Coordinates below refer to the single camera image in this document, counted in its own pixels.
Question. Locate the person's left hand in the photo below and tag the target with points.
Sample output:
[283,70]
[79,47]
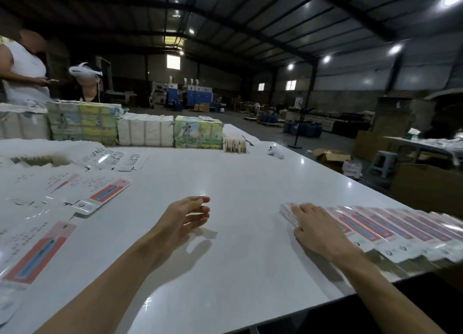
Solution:
[177,223]

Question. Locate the person's right hand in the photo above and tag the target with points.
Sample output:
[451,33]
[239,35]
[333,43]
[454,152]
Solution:
[322,232]

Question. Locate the pile of carton blanks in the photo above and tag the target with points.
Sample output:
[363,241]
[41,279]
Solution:
[43,207]

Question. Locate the person's left forearm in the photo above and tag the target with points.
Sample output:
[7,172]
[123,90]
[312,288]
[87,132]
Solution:
[108,290]

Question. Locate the person's right forearm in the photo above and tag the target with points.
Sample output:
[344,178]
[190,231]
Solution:
[387,297]

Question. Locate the white plastic bags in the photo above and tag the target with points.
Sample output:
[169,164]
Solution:
[353,169]

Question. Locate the open cardboard box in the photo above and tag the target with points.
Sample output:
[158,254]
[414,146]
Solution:
[331,158]

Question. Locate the green printed carton bundle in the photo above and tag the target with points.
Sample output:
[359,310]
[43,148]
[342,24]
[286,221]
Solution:
[199,132]

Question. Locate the white stool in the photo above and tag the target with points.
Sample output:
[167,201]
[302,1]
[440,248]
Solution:
[385,163]

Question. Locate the small white object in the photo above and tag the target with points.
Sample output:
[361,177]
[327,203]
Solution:
[276,151]

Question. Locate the small beige card stack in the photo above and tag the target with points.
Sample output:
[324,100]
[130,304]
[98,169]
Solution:
[234,145]

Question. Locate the row of white cartons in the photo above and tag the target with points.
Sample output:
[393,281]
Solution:
[145,130]
[25,124]

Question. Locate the blue bins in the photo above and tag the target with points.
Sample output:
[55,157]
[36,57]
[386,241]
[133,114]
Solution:
[304,129]

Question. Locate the small black tool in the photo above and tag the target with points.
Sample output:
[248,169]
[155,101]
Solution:
[247,140]

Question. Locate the black floor stand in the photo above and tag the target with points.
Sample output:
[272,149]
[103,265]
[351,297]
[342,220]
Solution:
[304,124]

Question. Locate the large cardboard box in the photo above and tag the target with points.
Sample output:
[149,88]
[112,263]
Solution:
[427,189]

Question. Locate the tall cardboard box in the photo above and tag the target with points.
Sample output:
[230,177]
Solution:
[383,131]

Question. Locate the blue machine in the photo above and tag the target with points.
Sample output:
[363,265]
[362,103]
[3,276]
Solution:
[197,97]

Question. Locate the green yellow carton bundle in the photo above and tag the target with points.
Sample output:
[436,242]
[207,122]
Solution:
[83,122]

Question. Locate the pile of white sheets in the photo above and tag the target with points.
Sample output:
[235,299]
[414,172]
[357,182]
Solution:
[438,142]

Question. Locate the square bright window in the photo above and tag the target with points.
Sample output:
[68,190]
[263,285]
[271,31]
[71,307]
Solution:
[173,61]

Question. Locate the white headset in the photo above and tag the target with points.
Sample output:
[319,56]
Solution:
[85,72]

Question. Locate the double wall window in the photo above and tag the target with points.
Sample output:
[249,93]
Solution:
[291,85]

